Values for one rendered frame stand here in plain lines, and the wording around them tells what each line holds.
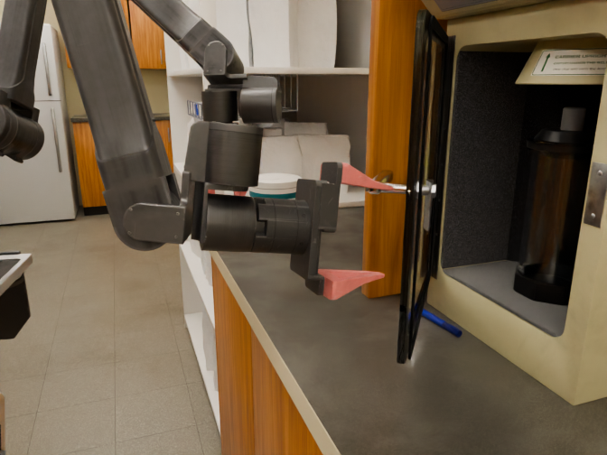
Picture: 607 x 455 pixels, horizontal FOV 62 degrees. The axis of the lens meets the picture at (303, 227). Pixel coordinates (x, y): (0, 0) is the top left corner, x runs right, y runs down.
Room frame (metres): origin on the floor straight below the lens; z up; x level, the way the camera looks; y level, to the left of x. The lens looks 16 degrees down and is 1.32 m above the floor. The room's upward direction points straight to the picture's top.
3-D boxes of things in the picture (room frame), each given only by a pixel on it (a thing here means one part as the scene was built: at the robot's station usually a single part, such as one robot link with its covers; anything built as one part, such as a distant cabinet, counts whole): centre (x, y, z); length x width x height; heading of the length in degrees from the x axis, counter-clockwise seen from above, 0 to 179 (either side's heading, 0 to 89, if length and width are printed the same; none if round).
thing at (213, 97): (0.85, 0.13, 1.28); 0.07 x 0.06 x 0.07; 83
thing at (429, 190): (0.57, -0.14, 1.18); 0.02 x 0.02 x 0.06; 71
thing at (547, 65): (0.70, -0.37, 1.34); 0.18 x 0.18 x 0.05
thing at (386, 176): (0.62, -0.11, 1.20); 0.10 x 0.05 x 0.03; 161
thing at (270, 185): (1.25, 0.07, 1.02); 0.13 x 0.13 x 0.15
